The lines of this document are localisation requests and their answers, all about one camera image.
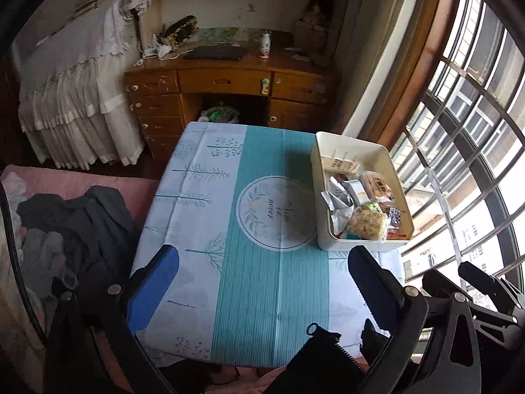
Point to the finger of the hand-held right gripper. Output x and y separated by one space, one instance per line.
441 283
480 275

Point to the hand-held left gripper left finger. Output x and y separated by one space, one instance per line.
154 287

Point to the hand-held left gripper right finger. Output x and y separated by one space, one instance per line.
371 285

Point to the white plastic storage bin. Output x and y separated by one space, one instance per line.
361 244

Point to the yellow noodle snack packet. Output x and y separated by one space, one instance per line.
367 223

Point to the silver snack packet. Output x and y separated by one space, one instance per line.
338 209

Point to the large pale grey snack packet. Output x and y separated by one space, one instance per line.
356 188

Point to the orange cracker clear packet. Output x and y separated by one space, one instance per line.
379 183

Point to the orange white snack bar packet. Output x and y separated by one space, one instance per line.
342 165

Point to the black zippered clothing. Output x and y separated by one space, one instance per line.
320 361

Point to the dark grey jacket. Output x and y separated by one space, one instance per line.
82 221

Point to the blue white printed tablecloth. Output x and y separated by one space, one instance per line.
254 295

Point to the grey cloth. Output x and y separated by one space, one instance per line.
41 250

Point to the window with metal grille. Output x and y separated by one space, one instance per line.
471 152

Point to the green plastic bag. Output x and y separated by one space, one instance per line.
219 114

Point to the white lace furniture cover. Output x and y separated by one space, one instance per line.
74 90

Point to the wooden desk with drawers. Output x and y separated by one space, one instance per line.
221 82

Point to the white drawer safety lock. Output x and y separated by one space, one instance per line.
265 86

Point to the black laptop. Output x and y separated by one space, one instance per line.
215 52

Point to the floral pouch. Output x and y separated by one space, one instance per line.
180 28

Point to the white red bottle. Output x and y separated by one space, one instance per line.
265 47

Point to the patterned cloth bag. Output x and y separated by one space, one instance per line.
135 2

